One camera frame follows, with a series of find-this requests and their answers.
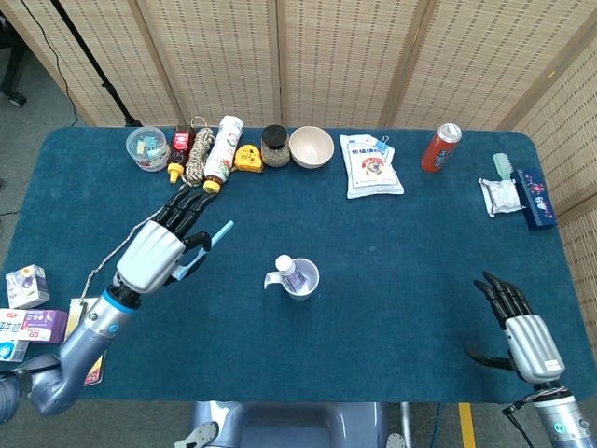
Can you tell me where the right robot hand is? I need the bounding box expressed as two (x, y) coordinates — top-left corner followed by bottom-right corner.
(465, 271), (566, 385)

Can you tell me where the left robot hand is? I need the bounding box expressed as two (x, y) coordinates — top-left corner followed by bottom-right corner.
(109, 185), (218, 304)

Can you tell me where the light blue toothbrush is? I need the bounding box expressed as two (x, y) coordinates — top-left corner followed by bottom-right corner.
(174, 219), (234, 281)

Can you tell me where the purple toothpaste tube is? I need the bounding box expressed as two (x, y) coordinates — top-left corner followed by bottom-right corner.
(274, 254), (307, 295)

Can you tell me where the white cup with handle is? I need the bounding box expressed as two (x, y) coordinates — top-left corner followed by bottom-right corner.
(263, 258), (321, 301)

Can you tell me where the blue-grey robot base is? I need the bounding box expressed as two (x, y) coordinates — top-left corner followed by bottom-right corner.
(174, 400), (407, 448)

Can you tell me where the yellow floor tape strip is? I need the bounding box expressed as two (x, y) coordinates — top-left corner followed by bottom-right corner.
(458, 403), (477, 448)

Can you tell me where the clear plastic jar of clips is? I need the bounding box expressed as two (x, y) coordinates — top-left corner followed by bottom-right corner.
(125, 125), (171, 173)

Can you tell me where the dark red sauce bottle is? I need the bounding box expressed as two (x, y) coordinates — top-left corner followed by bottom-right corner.
(167, 124), (197, 184)

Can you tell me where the purple white box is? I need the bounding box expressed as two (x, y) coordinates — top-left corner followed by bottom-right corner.
(19, 308), (69, 344)

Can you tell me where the small white purple carton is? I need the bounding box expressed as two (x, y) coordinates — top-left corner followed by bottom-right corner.
(5, 264), (50, 310)

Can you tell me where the white bottle yellow cap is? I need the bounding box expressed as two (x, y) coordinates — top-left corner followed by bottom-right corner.
(201, 115), (246, 195)

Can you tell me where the razor on yellow card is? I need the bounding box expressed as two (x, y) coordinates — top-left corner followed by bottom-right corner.
(64, 297), (106, 386)

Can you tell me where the yellow tape measure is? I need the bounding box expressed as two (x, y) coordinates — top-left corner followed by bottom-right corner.
(232, 144), (265, 175)

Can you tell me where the dark blue box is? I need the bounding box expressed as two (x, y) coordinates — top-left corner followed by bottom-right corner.
(515, 167), (559, 232)

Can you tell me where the silver table leg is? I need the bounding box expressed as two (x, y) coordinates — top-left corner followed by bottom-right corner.
(400, 403), (412, 448)

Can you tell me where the white wrapped packet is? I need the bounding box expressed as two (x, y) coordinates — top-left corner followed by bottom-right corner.
(478, 177), (526, 218)

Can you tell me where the white blue milk box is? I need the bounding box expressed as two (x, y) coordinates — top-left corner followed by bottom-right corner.
(0, 307), (30, 363)

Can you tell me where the glass jar black lid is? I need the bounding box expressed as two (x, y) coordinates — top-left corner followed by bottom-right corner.
(260, 124), (291, 169)

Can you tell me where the black tripod stand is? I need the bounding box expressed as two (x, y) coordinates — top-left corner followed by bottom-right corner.
(49, 0), (144, 128)

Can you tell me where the beige bowl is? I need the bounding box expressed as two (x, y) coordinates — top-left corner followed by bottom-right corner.
(288, 125), (336, 170)

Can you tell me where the blue table mat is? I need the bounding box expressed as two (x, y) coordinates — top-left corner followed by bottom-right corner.
(0, 126), (588, 405)

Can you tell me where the red drink can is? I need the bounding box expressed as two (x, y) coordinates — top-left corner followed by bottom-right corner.
(420, 122), (463, 175)

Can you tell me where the black office chair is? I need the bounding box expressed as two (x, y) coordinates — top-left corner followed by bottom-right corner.
(0, 46), (27, 107)

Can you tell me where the white snack bag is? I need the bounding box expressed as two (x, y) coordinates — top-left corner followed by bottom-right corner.
(339, 133), (405, 201)

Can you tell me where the braided rope coil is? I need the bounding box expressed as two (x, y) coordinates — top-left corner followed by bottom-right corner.
(79, 115), (217, 304)

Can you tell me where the black hanging cable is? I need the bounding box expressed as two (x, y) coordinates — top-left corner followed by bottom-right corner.
(18, 0), (80, 128)

